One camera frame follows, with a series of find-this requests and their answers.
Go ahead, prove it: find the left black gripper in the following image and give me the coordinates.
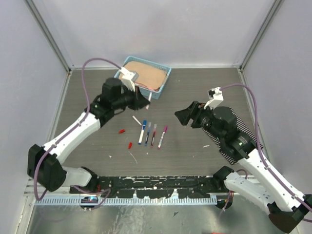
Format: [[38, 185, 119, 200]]
[[113, 84, 151, 111]]

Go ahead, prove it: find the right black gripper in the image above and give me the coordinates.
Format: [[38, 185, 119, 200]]
[[175, 99, 225, 141]]

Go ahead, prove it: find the white marker blue print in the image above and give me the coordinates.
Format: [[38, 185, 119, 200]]
[[138, 120, 147, 145]]

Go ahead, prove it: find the red gel pen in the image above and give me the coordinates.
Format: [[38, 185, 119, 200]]
[[151, 129, 156, 148]]

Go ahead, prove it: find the blue gel pen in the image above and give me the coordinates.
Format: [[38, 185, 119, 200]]
[[144, 129, 150, 146]]

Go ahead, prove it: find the white pen red tip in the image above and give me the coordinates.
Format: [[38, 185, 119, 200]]
[[146, 92, 152, 110]]

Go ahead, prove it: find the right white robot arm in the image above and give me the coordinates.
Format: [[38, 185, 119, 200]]
[[175, 101, 312, 234]]

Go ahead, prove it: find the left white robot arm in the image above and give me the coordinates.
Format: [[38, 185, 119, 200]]
[[27, 78, 150, 194]]

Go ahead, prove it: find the white pen with clear cap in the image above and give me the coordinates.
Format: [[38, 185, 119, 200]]
[[132, 116, 142, 126]]

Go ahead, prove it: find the blue plastic basket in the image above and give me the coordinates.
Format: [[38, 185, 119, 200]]
[[123, 56, 172, 99]]

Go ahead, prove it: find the peach folded towel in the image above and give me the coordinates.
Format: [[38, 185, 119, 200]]
[[124, 61, 167, 91]]

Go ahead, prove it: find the black white striped cloth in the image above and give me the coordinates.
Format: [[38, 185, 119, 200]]
[[201, 107, 257, 165]]

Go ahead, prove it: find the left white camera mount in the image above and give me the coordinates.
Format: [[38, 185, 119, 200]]
[[119, 67, 139, 92]]

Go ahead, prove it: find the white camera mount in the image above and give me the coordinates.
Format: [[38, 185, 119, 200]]
[[204, 87, 224, 109], [119, 67, 139, 92]]

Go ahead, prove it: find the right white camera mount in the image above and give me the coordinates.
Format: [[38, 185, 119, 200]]
[[204, 87, 224, 109]]

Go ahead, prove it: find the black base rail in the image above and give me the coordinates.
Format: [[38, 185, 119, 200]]
[[69, 175, 231, 198]]

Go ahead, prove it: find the blue slotted cable duct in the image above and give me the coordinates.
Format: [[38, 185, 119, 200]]
[[35, 195, 217, 206]]

